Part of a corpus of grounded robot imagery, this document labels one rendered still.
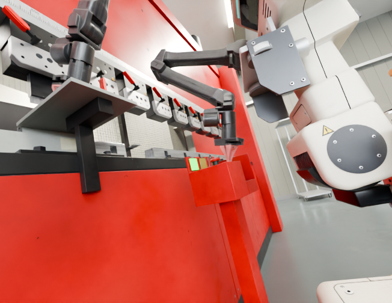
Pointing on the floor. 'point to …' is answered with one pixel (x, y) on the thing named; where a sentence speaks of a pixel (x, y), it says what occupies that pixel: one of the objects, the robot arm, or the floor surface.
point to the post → (124, 132)
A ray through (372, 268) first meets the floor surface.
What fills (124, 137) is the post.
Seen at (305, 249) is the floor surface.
